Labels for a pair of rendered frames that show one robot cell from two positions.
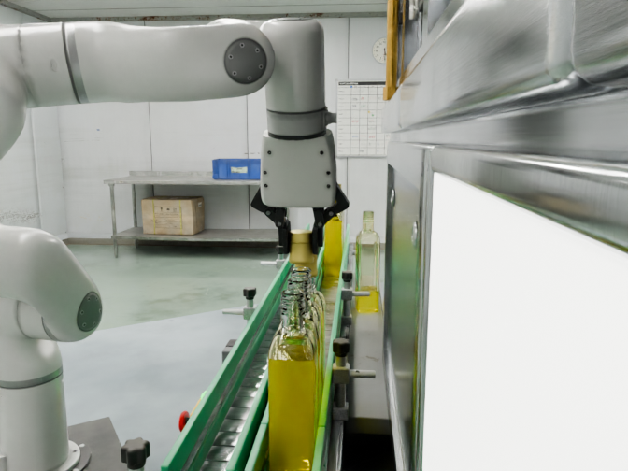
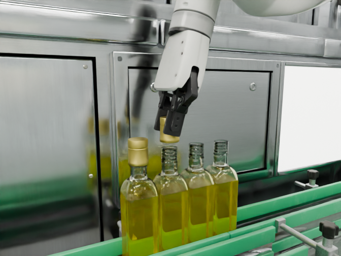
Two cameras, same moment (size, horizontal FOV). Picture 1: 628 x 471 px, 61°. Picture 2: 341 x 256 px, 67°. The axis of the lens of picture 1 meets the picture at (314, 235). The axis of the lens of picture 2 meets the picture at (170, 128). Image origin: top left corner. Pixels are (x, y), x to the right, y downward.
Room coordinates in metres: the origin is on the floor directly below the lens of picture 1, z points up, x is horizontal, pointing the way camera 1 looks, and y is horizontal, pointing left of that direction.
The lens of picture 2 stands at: (0.97, 0.41, 1.25)
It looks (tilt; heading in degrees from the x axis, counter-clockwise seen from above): 9 degrees down; 240
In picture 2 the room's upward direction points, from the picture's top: straight up
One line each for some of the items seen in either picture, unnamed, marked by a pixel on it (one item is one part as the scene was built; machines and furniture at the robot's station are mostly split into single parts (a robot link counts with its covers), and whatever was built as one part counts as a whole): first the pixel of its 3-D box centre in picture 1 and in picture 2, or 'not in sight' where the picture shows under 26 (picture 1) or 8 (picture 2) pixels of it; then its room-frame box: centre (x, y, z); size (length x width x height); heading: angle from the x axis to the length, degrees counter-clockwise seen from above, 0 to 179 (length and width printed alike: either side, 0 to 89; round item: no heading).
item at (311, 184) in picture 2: not in sight; (304, 190); (0.26, -0.02, 0.94); 0.07 x 0.04 x 0.13; 85
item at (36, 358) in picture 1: (29, 325); not in sight; (0.77, 0.43, 1.05); 0.13 x 0.10 x 0.16; 76
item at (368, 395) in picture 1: (366, 335); not in sight; (1.28, -0.13, 0.84); 0.95 x 0.09 x 0.11; 175
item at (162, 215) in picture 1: (174, 214); not in sight; (6.21, 1.63, 0.45); 0.62 x 0.44 x 0.40; 80
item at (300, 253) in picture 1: (301, 246); (169, 129); (0.74, 0.02, 1.17); 0.04 x 0.04 x 0.04
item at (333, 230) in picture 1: (333, 233); not in sight; (1.73, -0.06, 1.02); 0.06 x 0.06 x 0.28; 85
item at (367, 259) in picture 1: (367, 261); not in sight; (1.36, -0.14, 1.01); 0.06 x 0.06 x 0.26; 5
